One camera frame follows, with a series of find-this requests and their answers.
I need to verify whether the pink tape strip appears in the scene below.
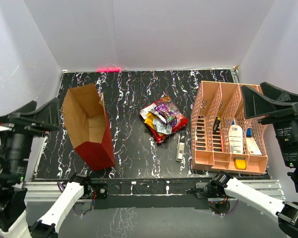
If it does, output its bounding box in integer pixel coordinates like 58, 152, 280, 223
97, 67, 121, 72

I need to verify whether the black silver stapler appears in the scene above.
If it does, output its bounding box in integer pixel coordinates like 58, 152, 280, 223
176, 131, 186, 162

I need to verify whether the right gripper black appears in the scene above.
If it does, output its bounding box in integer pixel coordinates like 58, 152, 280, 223
239, 80, 298, 166

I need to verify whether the blue small box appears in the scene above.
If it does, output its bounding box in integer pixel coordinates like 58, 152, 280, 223
246, 125, 253, 137

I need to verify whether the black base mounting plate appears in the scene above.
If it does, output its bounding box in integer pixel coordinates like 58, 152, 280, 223
91, 178, 209, 210

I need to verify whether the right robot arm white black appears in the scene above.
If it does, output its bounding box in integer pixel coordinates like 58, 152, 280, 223
208, 82, 298, 238

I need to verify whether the white red card box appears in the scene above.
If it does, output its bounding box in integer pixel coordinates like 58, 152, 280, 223
246, 137, 262, 156

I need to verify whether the peach plastic desk organizer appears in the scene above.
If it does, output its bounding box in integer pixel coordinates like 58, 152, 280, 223
191, 81, 268, 175

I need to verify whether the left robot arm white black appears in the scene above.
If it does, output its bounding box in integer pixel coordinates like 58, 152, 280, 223
0, 98, 93, 238

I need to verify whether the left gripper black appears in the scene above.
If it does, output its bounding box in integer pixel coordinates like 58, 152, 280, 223
0, 94, 59, 179

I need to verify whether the red cookie snack bag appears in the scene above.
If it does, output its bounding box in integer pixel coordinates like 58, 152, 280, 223
140, 95, 188, 144

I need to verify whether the yellow snack packet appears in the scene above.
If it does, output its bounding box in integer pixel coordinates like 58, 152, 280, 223
145, 113, 157, 130

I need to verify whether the white lotion bottle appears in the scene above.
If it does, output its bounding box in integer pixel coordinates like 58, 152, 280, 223
228, 124, 243, 154

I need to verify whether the red brown paper bag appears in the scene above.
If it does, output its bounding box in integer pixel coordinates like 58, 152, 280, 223
62, 83, 115, 171

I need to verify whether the yellow sticky note pad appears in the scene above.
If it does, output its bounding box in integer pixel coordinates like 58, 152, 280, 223
234, 158, 246, 170

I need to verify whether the aluminium front rail frame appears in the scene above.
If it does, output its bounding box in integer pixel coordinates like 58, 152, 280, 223
23, 179, 285, 202

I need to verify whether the white wrapper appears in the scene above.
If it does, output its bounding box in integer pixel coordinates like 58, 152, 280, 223
152, 119, 172, 135

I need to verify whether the brown purple candy packet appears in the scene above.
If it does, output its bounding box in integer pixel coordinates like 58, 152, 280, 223
149, 107, 169, 124

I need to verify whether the black yellow marker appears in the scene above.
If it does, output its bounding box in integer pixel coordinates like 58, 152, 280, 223
212, 117, 221, 132

